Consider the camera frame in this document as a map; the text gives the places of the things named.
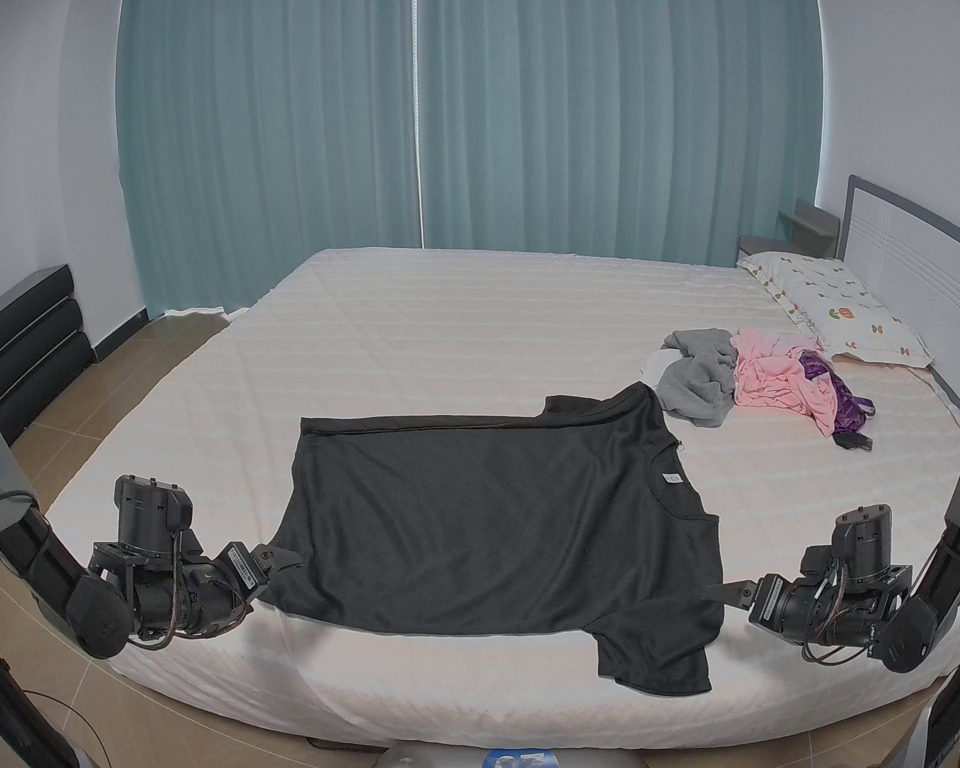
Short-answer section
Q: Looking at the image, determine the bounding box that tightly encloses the white printed pillow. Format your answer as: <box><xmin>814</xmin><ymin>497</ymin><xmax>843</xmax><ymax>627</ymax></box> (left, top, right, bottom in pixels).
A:
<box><xmin>738</xmin><ymin>251</ymin><xmax>935</xmax><ymax>369</ymax></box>

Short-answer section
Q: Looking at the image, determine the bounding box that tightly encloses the bed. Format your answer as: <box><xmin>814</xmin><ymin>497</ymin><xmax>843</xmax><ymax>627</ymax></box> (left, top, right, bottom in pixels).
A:
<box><xmin>33</xmin><ymin>174</ymin><xmax>960</xmax><ymax>751</ymax></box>

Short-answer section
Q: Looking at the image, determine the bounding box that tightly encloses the grey bedside table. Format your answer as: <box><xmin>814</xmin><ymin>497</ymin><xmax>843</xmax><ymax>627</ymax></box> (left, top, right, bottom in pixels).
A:
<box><xmin>737</xmin><ymin>198</ymin><xmax>841</xmax><ymax>264</ymax></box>

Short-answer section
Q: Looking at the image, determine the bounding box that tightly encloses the black chest of drawers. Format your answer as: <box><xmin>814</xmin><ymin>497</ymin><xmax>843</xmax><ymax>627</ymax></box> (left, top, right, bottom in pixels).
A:
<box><xmin>0</xmin><ymin>264</ymin><xmax>97</xmax><ymax>451</ymax></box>

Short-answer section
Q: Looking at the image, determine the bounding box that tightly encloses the pink garment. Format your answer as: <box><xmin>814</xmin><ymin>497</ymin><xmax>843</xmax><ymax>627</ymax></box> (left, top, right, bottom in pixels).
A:
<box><xmin>731</xmin><ymin>326</ymin><xmax>837</xmax><ymax>440</ymax></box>

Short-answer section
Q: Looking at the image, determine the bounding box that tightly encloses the purple garment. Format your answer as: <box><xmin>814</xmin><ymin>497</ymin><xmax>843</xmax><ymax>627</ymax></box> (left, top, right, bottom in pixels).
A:
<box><xmin>798</xmin><ymin>351</ymin><xmax>877</xmax><ymax>440</ymax></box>

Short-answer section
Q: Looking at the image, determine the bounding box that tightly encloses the blue-green curtain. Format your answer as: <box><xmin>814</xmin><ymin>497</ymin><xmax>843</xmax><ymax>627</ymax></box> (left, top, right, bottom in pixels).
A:
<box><xmin>116</xmin><ymin>0</ymin><xmax>421</xmax><ymax>320</ymax></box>
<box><xmin>416</xmin><ymin>0</ymin><xmax>822</xmax><ymax>267</ymax></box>

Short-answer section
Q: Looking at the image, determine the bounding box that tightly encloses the grey garment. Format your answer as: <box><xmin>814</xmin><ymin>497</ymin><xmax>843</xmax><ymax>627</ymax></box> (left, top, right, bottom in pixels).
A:
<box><xmin>656</xmin><ymin>327</ymin><xmax>740</xmax><ymax>429</ymax></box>

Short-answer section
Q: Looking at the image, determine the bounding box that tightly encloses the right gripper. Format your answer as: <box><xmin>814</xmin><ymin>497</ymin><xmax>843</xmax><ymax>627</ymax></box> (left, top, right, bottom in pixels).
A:
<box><xmin>702</xmin><ymin>573</ymin><xmax>811</xmax><ymax>645</ymax></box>

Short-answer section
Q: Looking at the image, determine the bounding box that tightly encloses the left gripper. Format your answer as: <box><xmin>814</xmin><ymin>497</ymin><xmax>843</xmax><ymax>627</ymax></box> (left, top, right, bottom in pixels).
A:
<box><xmin>208</xmin><ymin>543</ymin><xmax>305</xmax><ymax>612</ymax></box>

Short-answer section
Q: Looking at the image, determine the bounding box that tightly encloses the black T-shirt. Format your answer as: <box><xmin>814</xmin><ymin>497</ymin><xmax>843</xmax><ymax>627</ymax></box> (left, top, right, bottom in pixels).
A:
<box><xmin>258</xmin><ymin>381</ymin><xmax>727</xmax><ymax>699</ymax></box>

